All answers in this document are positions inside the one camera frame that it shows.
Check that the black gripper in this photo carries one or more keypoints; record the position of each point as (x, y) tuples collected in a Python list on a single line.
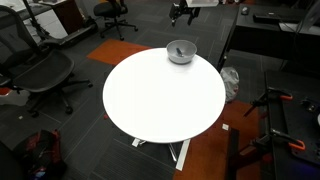
[(182, 8)]

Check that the teal and silver marker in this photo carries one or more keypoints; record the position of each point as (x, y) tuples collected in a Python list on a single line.
[(179, 52)]

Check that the grey bowl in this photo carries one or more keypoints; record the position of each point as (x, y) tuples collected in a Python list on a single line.
[(188, 49)]

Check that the round white table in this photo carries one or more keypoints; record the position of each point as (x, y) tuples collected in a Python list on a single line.
[(152, 99)]

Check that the dark desk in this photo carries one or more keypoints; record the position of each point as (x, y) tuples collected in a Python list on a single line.
[(278, 32)]

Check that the orange black clamp upper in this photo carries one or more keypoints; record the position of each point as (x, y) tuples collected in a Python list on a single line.
[(270, 93)]

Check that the orange black clamp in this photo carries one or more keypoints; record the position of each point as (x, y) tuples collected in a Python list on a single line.
[(270, 93), (263, 143)]

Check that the white table base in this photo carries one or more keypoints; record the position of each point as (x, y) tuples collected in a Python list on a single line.
[(179, 158)]

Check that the orange black clamp lower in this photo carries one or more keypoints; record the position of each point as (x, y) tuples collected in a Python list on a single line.
[(263, 143)]

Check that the black mesh office chair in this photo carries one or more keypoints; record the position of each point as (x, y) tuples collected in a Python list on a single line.
[(25, 66)]

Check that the red black bag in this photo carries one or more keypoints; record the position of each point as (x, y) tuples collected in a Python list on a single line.
[(40, 156)]

